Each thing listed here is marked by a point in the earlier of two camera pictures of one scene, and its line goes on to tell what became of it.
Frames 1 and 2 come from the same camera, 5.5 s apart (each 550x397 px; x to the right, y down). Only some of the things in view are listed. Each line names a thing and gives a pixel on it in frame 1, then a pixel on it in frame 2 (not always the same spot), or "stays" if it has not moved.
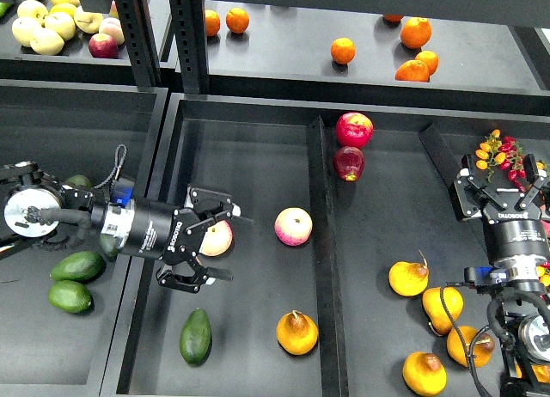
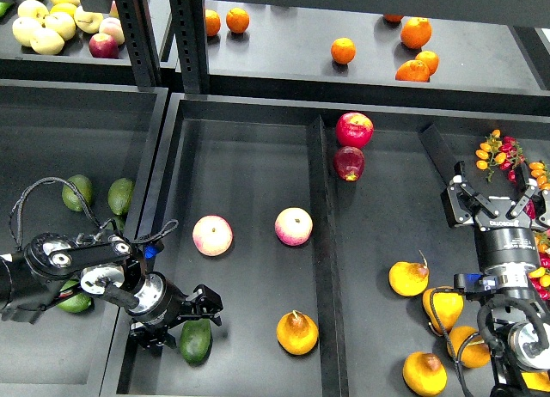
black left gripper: (173, 235) -> (160, 302)
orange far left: (212, 22) stays
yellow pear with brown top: (296, 333) stays
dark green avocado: (196, 337) stays
